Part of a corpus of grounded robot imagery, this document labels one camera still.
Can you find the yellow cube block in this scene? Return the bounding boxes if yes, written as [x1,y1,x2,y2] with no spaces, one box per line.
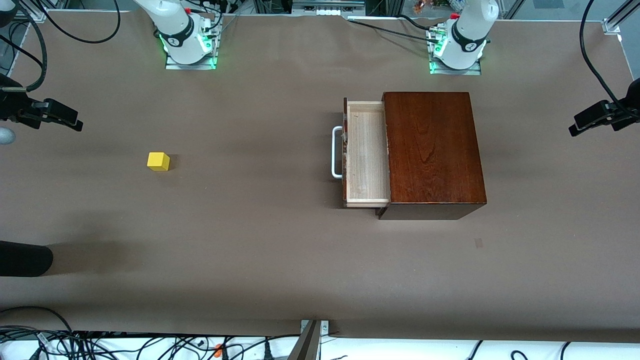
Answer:
[147,152,171,172]

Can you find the wooden drawer with white handle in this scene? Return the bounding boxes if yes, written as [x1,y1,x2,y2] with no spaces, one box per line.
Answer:
[331,97,391,209]

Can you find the black ribbed cylinder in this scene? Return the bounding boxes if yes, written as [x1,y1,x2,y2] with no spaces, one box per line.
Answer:
[0,240,54,278]

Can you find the dark brown wooden cabinet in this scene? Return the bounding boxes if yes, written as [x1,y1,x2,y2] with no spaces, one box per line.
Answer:
[376,91,487,221]

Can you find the white power strip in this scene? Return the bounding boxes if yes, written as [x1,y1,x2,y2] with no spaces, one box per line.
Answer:
[292,0,366,16]

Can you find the aluminium frame profile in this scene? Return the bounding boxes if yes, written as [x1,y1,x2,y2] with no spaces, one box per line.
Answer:
[20,0,68,23]

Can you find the black cable loop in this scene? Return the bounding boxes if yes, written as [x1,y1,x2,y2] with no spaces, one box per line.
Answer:
[0,306,77,346]

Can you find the thin black table cable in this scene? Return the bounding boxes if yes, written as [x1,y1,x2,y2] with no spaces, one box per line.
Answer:
[397,14,441,32]

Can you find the tangled black cables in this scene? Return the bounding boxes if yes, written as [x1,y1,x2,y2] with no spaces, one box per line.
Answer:
[0,325,301,360]

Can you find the thick black table cable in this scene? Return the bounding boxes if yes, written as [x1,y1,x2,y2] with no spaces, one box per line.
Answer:
[346,17,443,45]

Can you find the aluminium profile post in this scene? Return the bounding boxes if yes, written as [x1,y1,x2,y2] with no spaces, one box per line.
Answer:
[287,319,330,360]

